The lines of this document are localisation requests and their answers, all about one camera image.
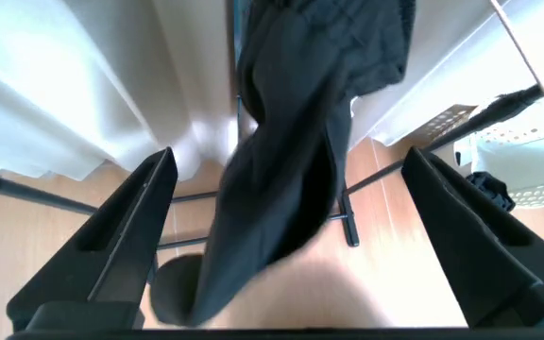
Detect white curtain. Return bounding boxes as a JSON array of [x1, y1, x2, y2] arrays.
[[0, 0, 241, 183], [347, 0, 544, 148]]

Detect black clothes rack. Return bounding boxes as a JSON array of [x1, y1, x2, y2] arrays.
[[0, 60, 544, 284]]

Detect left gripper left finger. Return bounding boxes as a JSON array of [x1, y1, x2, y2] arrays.
[[6, 146, 179, 332]]

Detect white laundry basket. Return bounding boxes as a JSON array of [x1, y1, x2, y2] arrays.
[[413, 104, 544, 210]]

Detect black garment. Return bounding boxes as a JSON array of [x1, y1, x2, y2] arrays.
[[466, 171, 517, 213]]

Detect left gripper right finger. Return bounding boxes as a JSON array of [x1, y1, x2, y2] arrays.
[[400, 144, 544, 330]]

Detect black shorts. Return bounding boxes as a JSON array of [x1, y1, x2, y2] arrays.
[[151, 0, 417, 328]]

